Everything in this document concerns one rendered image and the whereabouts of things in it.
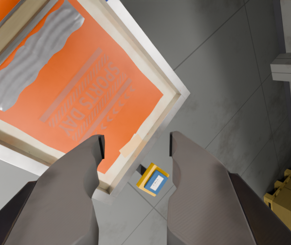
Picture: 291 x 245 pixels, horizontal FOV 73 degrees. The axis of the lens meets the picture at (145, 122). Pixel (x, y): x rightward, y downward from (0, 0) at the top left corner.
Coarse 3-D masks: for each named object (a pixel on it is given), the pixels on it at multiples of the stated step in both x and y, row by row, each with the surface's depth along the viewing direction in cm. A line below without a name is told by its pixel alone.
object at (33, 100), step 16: (16, 48) 53; (48, 80) 59; (64, 80) 62; (32, 96) 58; (48, 96) 60; (0, 112) 55; (16, 112) 57; (32, 112) 59; (32, 128) 60; (48, 128) 63; (112, 128) 75; (48, 144) 64; (64, 144) 67; (112, 144) 77; (112, 160) 79
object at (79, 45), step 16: (0, 0) 49; (16, 0) 51; (0, 16) 50; (32, 32) 54; (80, 32) 60; (96, 32) 63; (64, 48) 59; (80, 48) 62; (112, 48) 67; (48, 64) 58; (64, 64) 60; (80, 64) 63; (128, 64) 72; (144, 80) 77; (144, 96) 79; (160, 96) 83; (128, 112) 77; (144, 112) 81; (128, 128) 79
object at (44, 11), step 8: (24, 0) 48; (56, 0) 52; (16, 8) 48; (48, 8) 51; (8, 16) 48; (40, 16) 51; (0, 24) 47; (32, 24) 50; (24, 32) 50; (16, 40) 50; (8, 48) 49; (0, 56) 49; (0, 64) 49
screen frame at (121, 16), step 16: (112, 0) 60; (112, 16) 64; (128, 16) 64; (128, 32) 66; (144, 48) 70; (160, 64) 75; (176, 80) 81; (176, 96) 86; (176, 112) 86; (160, 128) 83; (0, 144) 54; (144, 144) 82; (16, 160) 57; (32, 160) 59; (128, 160) 82; (128, 176) 81; (96, 192) 74; (112, 192) 78
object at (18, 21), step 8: (32, 0) 44; (40, 0) 45; (48, 0) 47; (24, 8) 44; (32, 8) 44; (40, 8) 46; (16, 16) 43; (24, 16) 44; (32, 16) 45; (8, 24) 43; (16, 24) 44; (24, 24) 45; (0, 32) 43; (8, 32) 43; (16, 32) 44; (0, 40) 43; (8, 40) 44; (0, 48) 43
